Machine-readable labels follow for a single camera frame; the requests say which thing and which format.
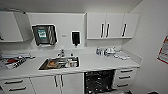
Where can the blue dish soap bottle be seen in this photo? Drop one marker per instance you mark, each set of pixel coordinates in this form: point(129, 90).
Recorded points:
point(98, 51)

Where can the small chrome sink fixture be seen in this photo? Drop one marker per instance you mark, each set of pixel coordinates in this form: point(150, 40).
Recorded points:
point(71, 54)

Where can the small clear bottle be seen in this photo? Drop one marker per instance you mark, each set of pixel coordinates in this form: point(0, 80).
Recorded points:
point(101, 52)

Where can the chrome sink faucet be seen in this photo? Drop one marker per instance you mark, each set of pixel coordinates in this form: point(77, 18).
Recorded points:
point(61, 52)

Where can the orange bowl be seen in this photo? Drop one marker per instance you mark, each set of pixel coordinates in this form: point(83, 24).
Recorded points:
point(52, 63)

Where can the white base cabinet door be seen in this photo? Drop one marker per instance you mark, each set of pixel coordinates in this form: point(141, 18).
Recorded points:
point(46, 85)
point(72, 84)

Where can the grey paper towel dispenser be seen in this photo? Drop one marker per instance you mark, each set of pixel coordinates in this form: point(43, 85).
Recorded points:
point(44, 34)

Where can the stainless steel sink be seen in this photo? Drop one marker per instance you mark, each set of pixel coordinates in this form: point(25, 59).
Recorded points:
point(43, 66)

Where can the counter dish drying rack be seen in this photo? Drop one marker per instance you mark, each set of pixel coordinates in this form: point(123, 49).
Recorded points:
point(15, 60)

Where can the black wall soap dispenser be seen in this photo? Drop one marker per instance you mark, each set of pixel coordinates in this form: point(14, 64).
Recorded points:
point(76, 37)

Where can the small wall label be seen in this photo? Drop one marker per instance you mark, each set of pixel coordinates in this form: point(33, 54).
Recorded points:
point(64, 35)

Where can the white wall cabinet door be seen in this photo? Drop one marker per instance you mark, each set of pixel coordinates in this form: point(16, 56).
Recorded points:
point(10, 26)
point(131, 25)
point(115, 25)
point(95, 25)

